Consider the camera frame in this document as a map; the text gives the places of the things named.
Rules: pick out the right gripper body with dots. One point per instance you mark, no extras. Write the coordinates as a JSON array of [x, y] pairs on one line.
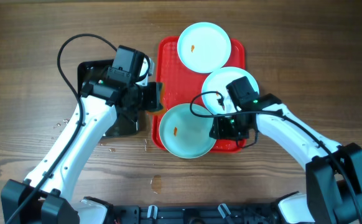
[[231, 127]]

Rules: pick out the red plastic tray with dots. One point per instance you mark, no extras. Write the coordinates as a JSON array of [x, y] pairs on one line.
[[182, 84]]

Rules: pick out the black water tray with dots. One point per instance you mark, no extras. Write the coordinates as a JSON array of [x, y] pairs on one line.
[[92, 70]]

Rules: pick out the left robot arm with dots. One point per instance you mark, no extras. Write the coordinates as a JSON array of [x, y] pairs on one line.
[[44, 195]]

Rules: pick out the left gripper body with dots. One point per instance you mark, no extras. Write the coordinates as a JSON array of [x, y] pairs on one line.
[[145, 98]]

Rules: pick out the white plate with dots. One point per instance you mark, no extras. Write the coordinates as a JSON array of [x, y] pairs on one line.
[[217, 81], [204, 47], [184, 134]]

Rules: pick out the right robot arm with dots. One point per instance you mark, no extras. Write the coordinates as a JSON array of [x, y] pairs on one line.
[[333, 171]]

